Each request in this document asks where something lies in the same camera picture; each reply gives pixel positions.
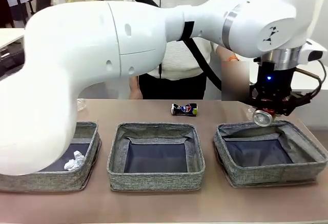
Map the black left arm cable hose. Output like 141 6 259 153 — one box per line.
35 0 223 93

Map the black hanging neck cord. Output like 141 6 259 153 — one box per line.
158 0 162 80

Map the large white table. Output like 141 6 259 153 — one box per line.
292 66 328 91

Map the crushed red soda can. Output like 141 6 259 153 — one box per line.
252 107 277 128

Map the clear bottle with pink label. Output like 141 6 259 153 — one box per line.
76 98 87 112

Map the person's left forearm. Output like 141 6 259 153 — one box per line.
215 43 240 62

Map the person in grey-blue shirt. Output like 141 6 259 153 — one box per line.
0 0 34 27

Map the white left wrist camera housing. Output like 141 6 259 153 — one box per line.
298 40 328 65

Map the person's right forearm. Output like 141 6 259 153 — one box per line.
129 74 144 99

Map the person in white sweater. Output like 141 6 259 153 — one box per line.
122 0 236 100

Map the white paper ball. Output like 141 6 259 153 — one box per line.
63 150 85 171

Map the grey fabric basket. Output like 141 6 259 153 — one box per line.
0 121 103 193
213 120 328 189
107 122 206 192

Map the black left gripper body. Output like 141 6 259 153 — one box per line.
256 64 293 101

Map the crushed dark blue soda can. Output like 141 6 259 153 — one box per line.
171 103 199 117

